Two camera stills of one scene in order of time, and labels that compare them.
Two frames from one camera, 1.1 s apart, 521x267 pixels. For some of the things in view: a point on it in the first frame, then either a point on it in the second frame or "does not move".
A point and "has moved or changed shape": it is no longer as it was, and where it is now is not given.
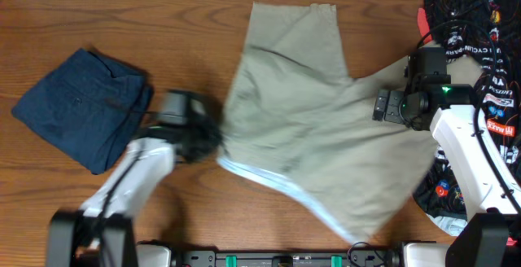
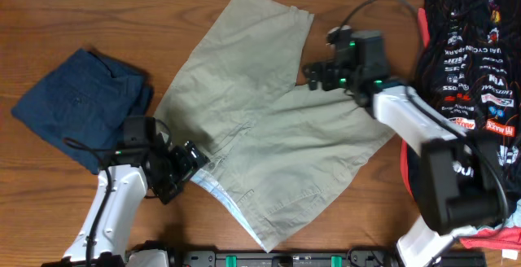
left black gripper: (207, 135) -> (186, 161)
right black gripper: (387, 106) -> (321, 74)
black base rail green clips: (361, 258) does not move
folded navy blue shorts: (87, 107) does not move
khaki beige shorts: (296, 120) has moved or changed shape
